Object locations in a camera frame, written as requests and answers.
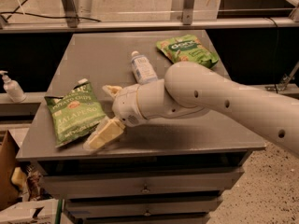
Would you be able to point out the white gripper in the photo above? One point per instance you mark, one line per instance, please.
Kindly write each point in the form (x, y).
(125, 104)

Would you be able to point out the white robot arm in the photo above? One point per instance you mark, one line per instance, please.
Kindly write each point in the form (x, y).
(188, 88)

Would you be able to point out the green jalapeno chip bag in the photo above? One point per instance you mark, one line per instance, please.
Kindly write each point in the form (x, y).
(76, 114)

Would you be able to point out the green snack bag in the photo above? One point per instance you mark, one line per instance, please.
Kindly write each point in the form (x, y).
(187, 48)

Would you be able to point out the white plastic bottle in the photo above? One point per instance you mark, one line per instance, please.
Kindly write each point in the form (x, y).
(142, 68)

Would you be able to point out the grey drawer cabinet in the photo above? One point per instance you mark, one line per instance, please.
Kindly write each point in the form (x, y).
(170, 171)

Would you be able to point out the white pump dispenser bottle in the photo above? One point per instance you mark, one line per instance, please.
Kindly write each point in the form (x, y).
(12, 88)

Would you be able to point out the white cardboard box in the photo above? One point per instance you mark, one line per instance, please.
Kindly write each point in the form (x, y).
(35, 212)

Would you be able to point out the brown cardboard box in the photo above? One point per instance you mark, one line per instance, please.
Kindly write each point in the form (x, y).
(8, 151)

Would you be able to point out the metal frame rail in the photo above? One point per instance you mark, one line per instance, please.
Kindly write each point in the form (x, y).
(88, 27)

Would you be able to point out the left metal bracket post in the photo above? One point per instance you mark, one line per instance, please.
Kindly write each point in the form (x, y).
(70, 13)

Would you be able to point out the metal bracket post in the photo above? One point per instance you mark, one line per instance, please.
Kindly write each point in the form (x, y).
(187, 12)
(70, 13)

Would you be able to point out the right metal bracket post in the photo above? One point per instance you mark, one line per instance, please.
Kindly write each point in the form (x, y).
(187, 12)

